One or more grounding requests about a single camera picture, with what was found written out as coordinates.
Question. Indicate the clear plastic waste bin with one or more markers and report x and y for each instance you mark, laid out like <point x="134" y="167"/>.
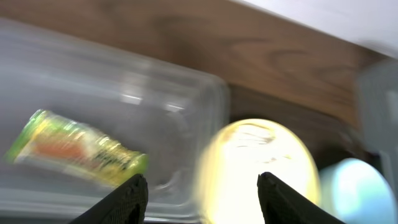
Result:
<point x="164" y="110"/>

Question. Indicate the brown serving tray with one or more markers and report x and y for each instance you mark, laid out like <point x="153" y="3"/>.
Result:
<point x="329" y="139"/>

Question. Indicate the light blue bowl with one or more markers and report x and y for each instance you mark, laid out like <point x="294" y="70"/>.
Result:
<point x="355" y="192"/>

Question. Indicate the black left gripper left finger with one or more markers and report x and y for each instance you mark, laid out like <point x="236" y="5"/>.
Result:
<point x="125" y="205"/>

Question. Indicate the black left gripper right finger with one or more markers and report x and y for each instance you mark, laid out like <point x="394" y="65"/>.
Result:
<point x="281" y="204"/>

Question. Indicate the yellow plate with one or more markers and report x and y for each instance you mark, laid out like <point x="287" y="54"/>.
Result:
<point x="226" y="185"/>

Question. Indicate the green snack wrapper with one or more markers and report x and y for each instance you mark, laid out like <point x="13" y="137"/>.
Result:
<point x="60" y="144"/>

